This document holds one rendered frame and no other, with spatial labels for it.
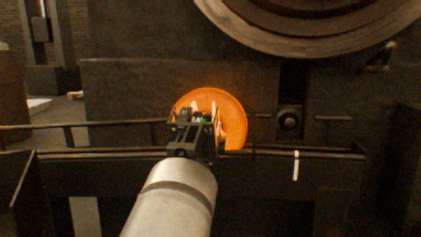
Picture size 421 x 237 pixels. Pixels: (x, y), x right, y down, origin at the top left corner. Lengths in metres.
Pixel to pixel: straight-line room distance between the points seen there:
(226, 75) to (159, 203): 0.35
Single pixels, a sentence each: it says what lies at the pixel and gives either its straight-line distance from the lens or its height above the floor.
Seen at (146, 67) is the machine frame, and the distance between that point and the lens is 0.61.
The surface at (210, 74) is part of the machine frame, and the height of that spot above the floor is 0.84.
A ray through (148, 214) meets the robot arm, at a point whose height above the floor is 0.75.
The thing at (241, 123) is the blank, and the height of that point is 0.76.
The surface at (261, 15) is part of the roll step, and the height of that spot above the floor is 0.95.
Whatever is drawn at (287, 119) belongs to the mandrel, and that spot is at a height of 0.75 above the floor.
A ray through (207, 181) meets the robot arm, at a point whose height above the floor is 0.75.
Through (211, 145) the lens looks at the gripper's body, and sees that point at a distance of 0.39.
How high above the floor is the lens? 0.90
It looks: 15 degrees down
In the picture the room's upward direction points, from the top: straight up
